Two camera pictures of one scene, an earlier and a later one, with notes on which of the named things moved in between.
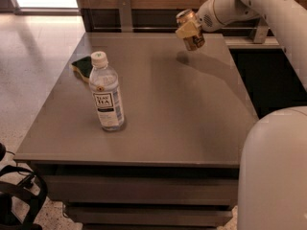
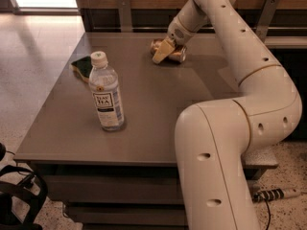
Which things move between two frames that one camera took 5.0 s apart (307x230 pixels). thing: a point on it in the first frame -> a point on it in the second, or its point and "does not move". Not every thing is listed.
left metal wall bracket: x=124 y=3 does not move
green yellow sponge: x=82 y=67 does not move
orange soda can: x=185 y=17 -> x=178 y=54
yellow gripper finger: x=187 y=30 -> x=164 y=50
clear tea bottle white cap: x=105 y=87 does not move
